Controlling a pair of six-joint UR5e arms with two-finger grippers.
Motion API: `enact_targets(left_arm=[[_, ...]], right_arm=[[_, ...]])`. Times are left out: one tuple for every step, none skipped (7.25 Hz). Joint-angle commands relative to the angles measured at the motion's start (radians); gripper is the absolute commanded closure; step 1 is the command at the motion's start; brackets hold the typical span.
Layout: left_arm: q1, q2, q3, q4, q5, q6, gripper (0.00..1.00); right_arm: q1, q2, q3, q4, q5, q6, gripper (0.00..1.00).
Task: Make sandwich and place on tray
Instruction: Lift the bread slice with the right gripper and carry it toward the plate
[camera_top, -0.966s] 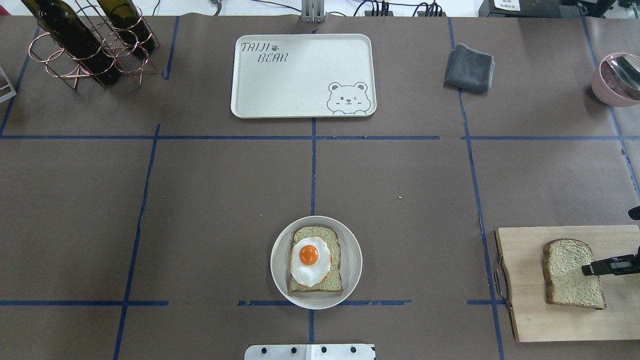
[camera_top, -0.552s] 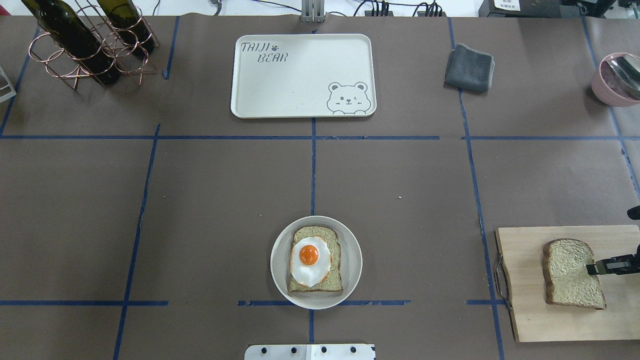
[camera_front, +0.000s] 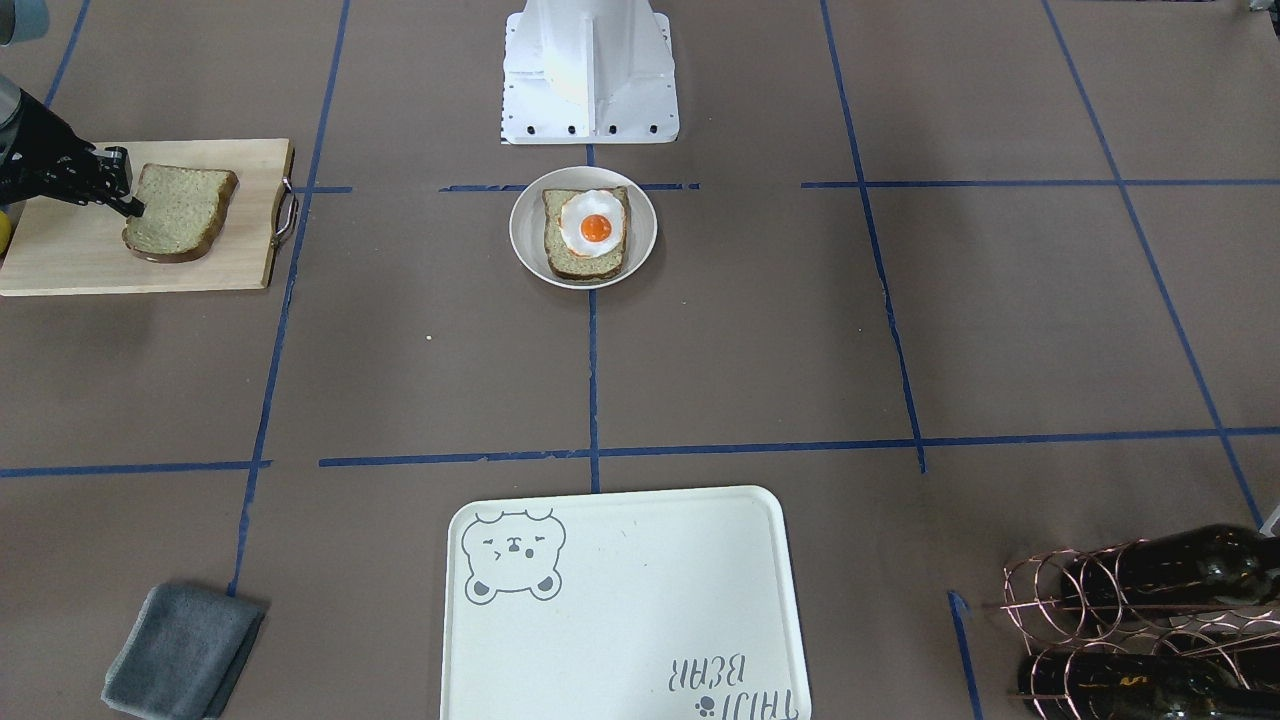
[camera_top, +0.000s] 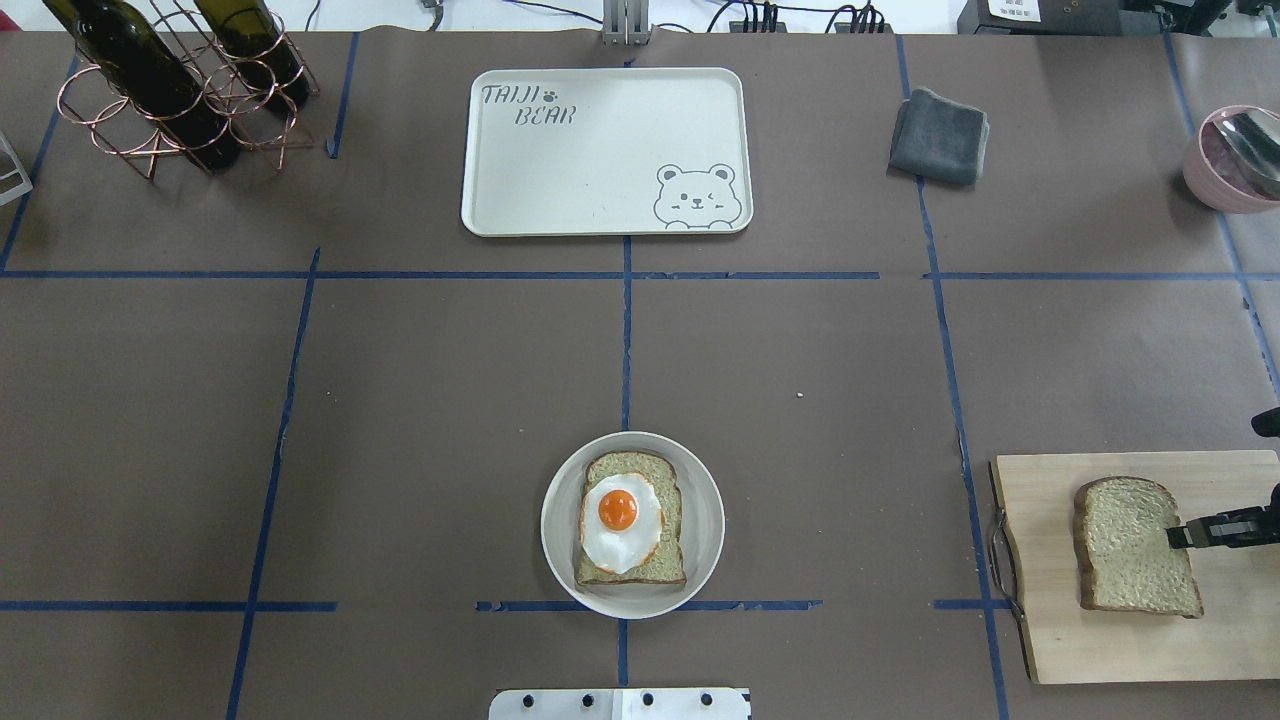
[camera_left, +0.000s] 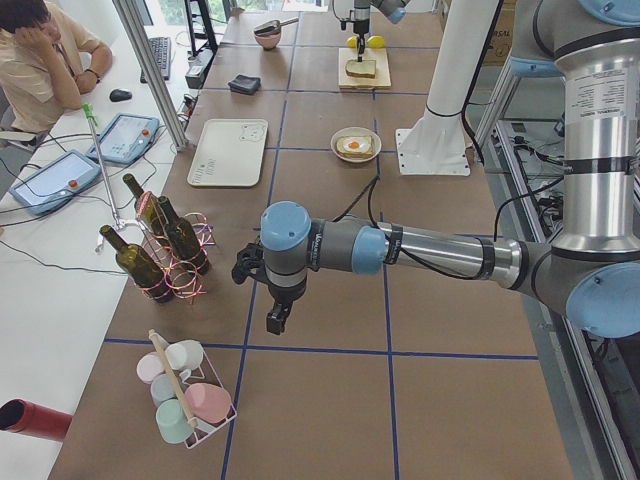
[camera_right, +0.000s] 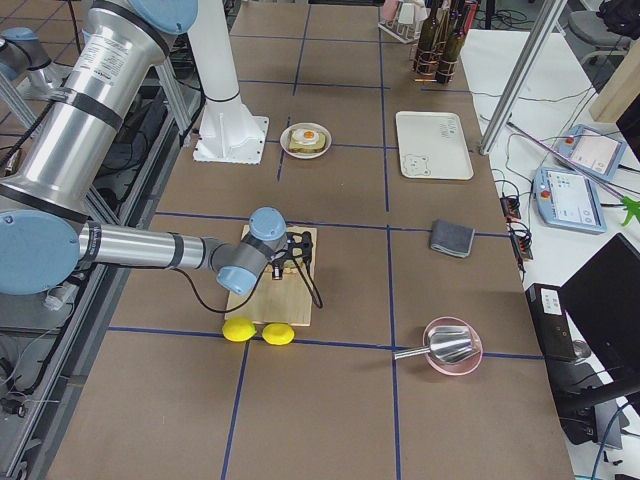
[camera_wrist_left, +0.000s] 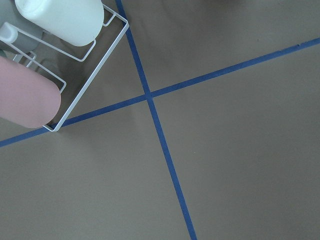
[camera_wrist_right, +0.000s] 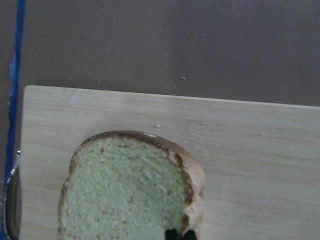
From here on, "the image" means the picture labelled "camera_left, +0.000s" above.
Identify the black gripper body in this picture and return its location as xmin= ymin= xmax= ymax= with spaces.
xmin=267 ymin=282 xmax=306 ymax=320
xmin=353 ymin=8 xmax=370 ymax=36

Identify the bread slice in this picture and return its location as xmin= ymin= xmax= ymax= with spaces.
xmin=345 ymin=59 xmax=376 ymax=78
xmin=335 ymin=135 xmax=374 ymax=159

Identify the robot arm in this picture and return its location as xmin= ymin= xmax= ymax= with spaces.
xmin=260 ymin=1 xmax=639 ymax=338
xmin=349 ymin=0 xmax=407 ymax=62

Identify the cream bear tray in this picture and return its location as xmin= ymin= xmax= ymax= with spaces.
xmin=187 ymin=119 xmax=268 ymax=187

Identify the wooden cutting board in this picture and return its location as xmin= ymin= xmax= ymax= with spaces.
xmin=338 ymin=48 xmax=391 ymax=89

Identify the pink bowl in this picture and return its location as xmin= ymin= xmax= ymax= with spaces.
xmin=254 ymin=29 xmax=282 ymax=50

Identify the white cup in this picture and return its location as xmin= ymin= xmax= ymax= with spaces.
xmin=165 ymin=339 xmax=204 ymax=371

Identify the fried egg toy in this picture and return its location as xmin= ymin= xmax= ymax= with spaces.
xmin=342 ymin=138 xmax=370 ymax=153

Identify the white round plate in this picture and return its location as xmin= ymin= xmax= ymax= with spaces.
xmin=330 ymin=127 xmax=382 ymax=163

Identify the green wine bottle middle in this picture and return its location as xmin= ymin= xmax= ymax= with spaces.
xmin=158 ymin=196 xmax=210 ymax=275

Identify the green wine bottle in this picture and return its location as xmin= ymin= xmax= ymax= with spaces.
xmin=158 ymin=196 xmax=210 ymax=275
xmin=99 ymin=225 xmax=174 ymax=303
xmin=122 ymin=173 xmax=164 ymax=236

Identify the grey folded cloth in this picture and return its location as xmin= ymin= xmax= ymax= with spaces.
xmin=227 ymin=74 xmax=261 ymax=95

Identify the grey cup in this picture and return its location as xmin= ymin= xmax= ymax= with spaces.
xmin=150 ymin=373 xmax=176 ymax=407

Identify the light pink cup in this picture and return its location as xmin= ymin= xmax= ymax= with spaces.
xmin=136 ymin=352 xmax=165 ymax=385

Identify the mint green cup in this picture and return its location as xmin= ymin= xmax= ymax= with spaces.
xmin=155 ymin=398 xmax=194 ymax=444

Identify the green wine bottle front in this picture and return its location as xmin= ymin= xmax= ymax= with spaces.
xmin=99 ymin=225 xmax=174 ymax=303

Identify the green wine bottle rear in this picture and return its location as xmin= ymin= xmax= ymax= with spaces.
xmin=122 ymin=173 xmax=164 ymax=236

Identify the black power strip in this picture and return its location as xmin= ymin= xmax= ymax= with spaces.
xmin=185 ymin=48 xmax=214 ymax=90

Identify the black keyboard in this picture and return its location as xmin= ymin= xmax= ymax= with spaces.
xmin=148 ymin=37 xmax=172 ymax=80

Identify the teach pendant far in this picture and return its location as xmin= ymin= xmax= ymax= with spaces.
xmin=98 ymin=113 xmax=160 ymax=166

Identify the teach pendant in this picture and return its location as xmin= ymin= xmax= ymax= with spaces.
xmin=98 ymin=113 xmax=160 ymax=166
xmin=9 ymin=150 xmax=101 ymax=216

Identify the teach pendant near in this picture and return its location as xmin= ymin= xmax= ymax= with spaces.
xmin=9 ymin=150 xmax=101 ymax=216

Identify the black computer mouse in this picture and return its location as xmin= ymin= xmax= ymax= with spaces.
xmin=109 ymin=88 xmax=132 ymax=103

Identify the green tipped grabber stick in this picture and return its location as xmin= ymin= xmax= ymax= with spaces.
xmin=82 ymin=103 xmax=138 ymax=231

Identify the red cylinder tube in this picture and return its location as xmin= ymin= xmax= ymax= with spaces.
xmin=1 ymin=399 xmax=73 ymax=442

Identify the seated person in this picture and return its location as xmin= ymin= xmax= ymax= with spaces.
xmin=1 ymin=1 xmax=113 ymax=134

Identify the copper wire bottle rack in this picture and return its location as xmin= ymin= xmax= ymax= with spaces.
xmin=135 ymin=191 xmax=206 ymax=303

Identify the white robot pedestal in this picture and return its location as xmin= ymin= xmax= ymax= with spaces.
xmin=396 ymin=0 xmax=501 ymax=176

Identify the white wire cup rack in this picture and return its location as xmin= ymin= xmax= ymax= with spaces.
xmin=136 ymin=330 xmax=237 ymax=449

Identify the aluminium frame post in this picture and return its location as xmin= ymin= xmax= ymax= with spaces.
xmin=112 ymin=0 xmax=188 ymax=152

